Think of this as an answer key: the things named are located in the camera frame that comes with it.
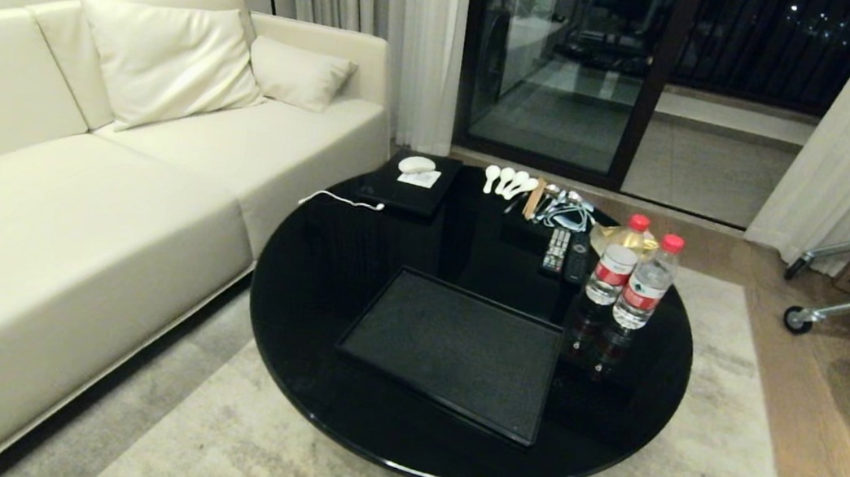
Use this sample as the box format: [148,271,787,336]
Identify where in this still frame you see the beige area rug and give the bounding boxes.
[85,192,831,477]

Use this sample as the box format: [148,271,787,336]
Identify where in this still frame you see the red-capped water bottle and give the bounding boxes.
[610,228,686,336]
[583,208,652,311]

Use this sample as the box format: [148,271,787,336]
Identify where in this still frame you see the plain black remote control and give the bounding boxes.
[563,237,594,286]

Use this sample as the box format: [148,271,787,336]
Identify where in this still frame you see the black rectangular tray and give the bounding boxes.
[326,259,571,450]

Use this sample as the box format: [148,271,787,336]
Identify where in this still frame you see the white paper note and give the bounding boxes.
[397,166,444,191]

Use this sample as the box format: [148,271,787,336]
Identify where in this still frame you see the wooden chopsticks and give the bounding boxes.
[522,185,548,223]

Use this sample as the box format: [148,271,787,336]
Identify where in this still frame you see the cream leather sofa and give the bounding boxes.
[0,0,409,477]

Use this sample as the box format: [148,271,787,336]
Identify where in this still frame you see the round black glossy table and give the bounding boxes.
[229,138,716,477]

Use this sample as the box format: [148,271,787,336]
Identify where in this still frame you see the white computer mouse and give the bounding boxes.
[397,154,438,178]

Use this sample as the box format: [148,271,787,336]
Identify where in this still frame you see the large cream cushion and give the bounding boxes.
[62,0,276,151]

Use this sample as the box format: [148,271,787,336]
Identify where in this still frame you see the glass sliding door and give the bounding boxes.
[448,0,705,199]

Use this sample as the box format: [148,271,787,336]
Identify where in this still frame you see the metal spoon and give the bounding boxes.
[532,182,564,225]

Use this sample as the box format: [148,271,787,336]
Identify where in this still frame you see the black remote with coloured buttons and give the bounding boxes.
[541,225,575,278]

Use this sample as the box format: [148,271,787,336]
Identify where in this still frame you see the white charging cable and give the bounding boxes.
[297,187,387,217]

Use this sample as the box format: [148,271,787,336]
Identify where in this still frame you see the small cream cushion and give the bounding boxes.
[243,34,361,118]

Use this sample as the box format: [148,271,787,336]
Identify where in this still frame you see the black box with white dish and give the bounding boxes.
[354,145,464,221]

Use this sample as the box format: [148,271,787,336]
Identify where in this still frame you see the clear plastic bag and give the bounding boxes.
[585,220,662,265]

